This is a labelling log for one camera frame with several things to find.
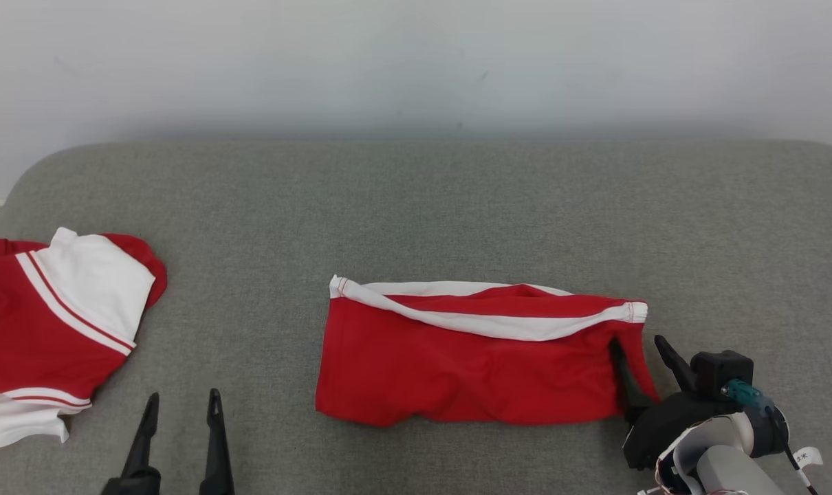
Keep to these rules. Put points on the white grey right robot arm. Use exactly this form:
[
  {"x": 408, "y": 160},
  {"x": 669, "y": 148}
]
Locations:
[{"x": 718, "y": 467}]

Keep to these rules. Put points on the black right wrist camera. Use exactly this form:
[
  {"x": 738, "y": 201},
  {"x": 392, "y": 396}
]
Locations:
[{"x": 722, "y": 368}]

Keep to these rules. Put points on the red and white jersey shirt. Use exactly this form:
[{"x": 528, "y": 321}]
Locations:
[{"x": 38, "y": 330}]

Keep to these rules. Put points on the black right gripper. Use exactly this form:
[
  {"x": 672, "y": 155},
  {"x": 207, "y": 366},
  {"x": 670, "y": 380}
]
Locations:
[{"x": 657, "y": 430}]

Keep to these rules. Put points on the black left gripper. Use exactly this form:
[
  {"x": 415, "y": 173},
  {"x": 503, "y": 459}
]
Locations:
[{"x": 134, "y": 485}]

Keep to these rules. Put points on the red shorts with white stripe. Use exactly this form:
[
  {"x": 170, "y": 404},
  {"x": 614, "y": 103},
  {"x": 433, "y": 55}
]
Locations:
[{"x": 457, "y": 371}]

